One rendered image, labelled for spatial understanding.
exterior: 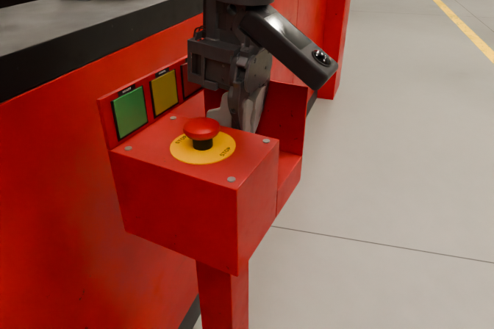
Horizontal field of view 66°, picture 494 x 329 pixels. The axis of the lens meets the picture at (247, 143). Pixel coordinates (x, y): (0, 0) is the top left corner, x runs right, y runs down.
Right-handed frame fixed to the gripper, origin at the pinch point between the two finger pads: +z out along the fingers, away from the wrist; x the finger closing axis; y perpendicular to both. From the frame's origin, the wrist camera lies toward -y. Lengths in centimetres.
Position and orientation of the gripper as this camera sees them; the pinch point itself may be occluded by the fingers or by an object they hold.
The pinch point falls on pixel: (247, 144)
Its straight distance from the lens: 51.9
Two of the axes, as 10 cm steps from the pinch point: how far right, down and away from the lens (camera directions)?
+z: -0.8, 8.4, 5.4
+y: -8.9, -3.0, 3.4
